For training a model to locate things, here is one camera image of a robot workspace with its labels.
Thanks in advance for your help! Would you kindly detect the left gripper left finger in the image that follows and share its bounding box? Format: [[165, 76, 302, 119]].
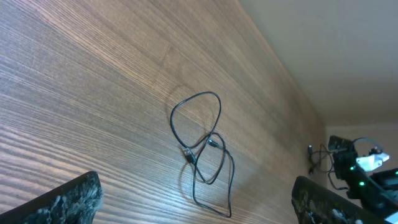
[[1, 171, 104, 224]]

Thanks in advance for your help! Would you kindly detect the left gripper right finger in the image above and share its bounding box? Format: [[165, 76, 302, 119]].
[[292, 176, 386, 224]]

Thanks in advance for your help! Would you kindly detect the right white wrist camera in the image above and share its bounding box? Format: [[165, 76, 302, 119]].
[[356, 146, 390, 172]]

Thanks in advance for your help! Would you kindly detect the right camera black cable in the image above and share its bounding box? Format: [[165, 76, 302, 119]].
[[353, 137, 385, 156]]

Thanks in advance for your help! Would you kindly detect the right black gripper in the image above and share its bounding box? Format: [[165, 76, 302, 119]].
[[328, 135, 358, 180]]

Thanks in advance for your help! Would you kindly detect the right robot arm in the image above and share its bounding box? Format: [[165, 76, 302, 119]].
[[328, 135, 397, 223]]

